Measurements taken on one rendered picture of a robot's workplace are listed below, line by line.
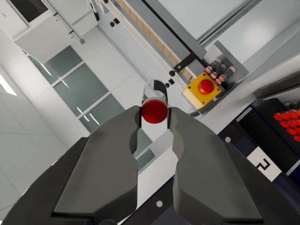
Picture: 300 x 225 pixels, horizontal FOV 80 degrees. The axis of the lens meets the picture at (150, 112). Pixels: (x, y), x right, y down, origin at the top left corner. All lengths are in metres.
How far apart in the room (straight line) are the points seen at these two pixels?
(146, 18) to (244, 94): 0.42
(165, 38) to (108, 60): 5.05
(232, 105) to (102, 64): 5.29
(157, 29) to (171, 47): 0.08
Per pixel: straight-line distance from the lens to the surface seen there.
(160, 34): 0.69
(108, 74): 5.52
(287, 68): 0.49
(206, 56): 0.64
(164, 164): 0.48
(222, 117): 0.52
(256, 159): 0.56
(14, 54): 6.81
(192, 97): 0.51
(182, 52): 0.67
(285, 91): 0.48
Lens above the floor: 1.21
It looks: 7 degrees down
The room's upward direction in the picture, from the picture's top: 130 degrees counter-clockwise
